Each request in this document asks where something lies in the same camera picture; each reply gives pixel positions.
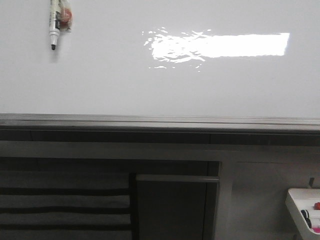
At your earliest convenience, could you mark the pink marker in bin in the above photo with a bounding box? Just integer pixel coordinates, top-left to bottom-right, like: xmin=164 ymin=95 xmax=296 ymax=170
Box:
xmin=311 ymin=227 xmax=320 ymax=233

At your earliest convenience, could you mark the white whiteboard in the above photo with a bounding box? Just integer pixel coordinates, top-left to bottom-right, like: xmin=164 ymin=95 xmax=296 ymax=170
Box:
xmin=0 ymin=0 xmax=320 ymax=118

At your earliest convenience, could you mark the white plastic marker bin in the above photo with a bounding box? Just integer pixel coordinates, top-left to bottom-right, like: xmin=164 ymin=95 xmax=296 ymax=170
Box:
xmin=285 ymin=188 xmax=320 ymax=240

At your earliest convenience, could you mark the grey striped panel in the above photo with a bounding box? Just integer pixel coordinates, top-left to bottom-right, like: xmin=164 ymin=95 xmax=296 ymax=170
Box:
xmin=0 ymin=171 xmax=139 ymax=240

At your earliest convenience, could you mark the red marker cap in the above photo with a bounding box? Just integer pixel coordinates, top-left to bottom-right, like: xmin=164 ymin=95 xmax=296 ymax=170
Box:
xmin=313 ymin=202 xmax=320 ymax=211

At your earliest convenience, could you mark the white dry-erase marker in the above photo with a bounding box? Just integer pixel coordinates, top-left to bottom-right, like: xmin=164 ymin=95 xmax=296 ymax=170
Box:
xmin=48 ymin=0 xmax=73 ymax=51

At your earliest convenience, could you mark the grey aluminium whiteboard tray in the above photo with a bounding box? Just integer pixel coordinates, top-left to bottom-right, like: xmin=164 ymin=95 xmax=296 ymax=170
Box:
xmin=0 ymin=113 xmax=320 ymax=147

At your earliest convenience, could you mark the dark grey cabinet door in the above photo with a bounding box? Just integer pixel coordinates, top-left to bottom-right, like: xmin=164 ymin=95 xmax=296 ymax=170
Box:
xmin=136 ymin=174 xmax=219 ymax=240

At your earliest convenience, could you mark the black marker in bin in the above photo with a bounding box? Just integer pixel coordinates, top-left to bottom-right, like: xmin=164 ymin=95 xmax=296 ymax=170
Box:
xmin=300 ymin=209 xmax=312 ymax=228

